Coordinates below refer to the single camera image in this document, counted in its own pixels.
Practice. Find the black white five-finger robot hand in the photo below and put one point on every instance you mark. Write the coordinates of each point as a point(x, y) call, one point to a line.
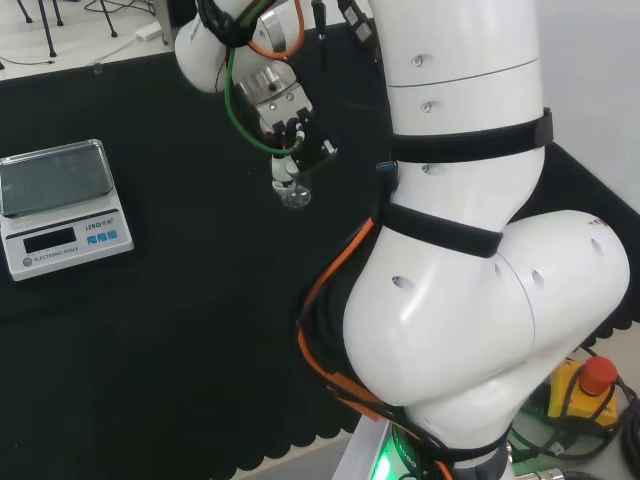
point(285, 107)

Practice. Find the clear glass beaker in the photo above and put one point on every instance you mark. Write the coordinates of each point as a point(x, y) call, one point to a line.
point(296, 196)

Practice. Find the white power strip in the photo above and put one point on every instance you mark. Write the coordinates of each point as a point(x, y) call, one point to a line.
point(147, 31)

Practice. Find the grey cloth clip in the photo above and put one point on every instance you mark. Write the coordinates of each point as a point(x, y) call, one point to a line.
point(98, 69)

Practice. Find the black tripod legs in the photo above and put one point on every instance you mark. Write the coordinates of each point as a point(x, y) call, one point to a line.
point(46, 30)

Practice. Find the black bench cloth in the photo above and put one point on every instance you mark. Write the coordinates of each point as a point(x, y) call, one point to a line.
point(150, 325)

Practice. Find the white electronic balance steel pan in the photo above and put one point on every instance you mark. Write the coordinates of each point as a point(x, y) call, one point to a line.
point(60, 235)

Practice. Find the yellow stop button red cap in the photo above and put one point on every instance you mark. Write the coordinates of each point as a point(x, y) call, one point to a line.
point(590, 390)

